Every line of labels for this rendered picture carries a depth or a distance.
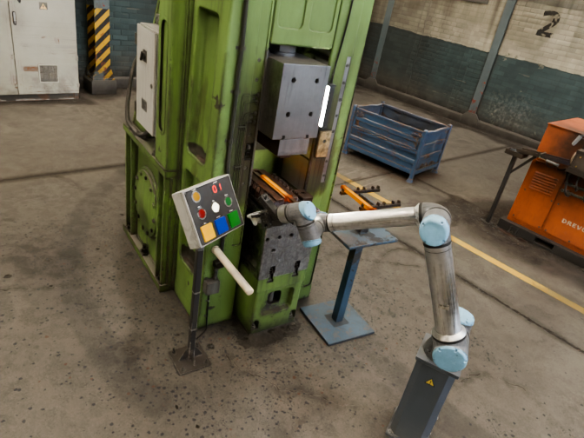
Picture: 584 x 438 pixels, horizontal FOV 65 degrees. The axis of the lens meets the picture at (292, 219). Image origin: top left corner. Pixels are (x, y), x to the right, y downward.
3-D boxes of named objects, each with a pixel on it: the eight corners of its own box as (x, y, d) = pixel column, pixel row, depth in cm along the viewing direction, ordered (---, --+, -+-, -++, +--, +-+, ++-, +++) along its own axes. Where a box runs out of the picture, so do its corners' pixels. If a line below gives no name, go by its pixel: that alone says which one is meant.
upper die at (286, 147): (306, 154, 263) (309, 138, 259) (277, 155, 252) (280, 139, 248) (269, 129, 293) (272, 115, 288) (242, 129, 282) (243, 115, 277)
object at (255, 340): (315, 337, 316) (315, 336, 315) (240, 363, 284) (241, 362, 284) (285, 303, 343) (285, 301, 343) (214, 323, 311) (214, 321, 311)
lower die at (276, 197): (295, 208, 280) (298, 195, 276) (268, 212, 269) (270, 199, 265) (262, 179, 309) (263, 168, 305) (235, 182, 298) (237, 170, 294)
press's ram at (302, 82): (328, 137, 266) (343, 67, 248) (272, 140, 245) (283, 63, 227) (289, 114, 296) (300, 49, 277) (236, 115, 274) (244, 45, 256)
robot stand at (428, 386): (431, 427, 266) (467, 351, 238) (422, 455, 249) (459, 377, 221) (395, 408, 274) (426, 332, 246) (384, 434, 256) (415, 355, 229)
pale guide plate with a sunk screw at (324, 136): (327, 156, 290) (332, 131, 282) (315, 157, 285) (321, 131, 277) (324, 155, 291) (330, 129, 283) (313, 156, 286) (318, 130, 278)
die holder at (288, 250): (307, 268, 304) (321, 209, 284) (257, 281, 284) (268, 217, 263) (265, 228, 343) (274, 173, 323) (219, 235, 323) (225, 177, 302)
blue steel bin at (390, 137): (437, 172, 662) (454, 125, 628) (410, 183, 607) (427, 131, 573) (370, 144, 728) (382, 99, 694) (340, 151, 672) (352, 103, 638)
